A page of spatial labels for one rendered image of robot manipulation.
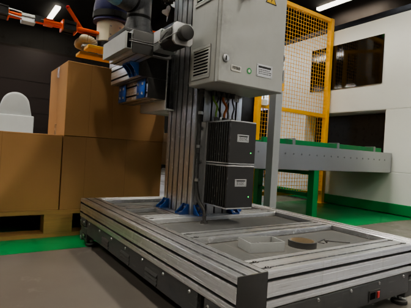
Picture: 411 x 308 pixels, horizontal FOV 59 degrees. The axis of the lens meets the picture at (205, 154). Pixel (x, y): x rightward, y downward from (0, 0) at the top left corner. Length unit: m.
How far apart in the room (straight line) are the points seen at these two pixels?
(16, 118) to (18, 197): 5.76
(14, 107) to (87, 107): 5.75
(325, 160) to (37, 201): 2.14
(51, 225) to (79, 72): 0.83
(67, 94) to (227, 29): 1.01
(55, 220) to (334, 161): 2.18
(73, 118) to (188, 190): 0.83
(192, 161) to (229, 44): 0.50
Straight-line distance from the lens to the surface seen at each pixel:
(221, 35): 1.40
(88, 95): 2.11
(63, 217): 2.11
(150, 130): 2.24
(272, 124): 2.40
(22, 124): 7.76
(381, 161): 3.79
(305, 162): 2.90
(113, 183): 2.16
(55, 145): 2.06
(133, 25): 1.84
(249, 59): 1.47
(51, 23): 2.33
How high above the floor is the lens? 0.50
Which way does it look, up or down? level
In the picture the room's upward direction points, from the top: 3 degrees clockwise
